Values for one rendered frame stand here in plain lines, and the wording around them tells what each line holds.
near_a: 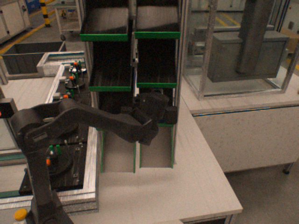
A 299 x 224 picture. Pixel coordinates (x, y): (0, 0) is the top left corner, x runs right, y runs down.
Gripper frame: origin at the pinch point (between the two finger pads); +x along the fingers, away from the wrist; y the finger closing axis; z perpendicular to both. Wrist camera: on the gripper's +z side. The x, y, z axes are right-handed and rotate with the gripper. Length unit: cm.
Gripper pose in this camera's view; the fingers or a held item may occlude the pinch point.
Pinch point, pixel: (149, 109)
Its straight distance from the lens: 79.8
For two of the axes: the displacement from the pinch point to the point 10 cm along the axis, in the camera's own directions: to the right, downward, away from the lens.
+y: -10.0, 0.0, 0.2
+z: 0.0, -9.4, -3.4
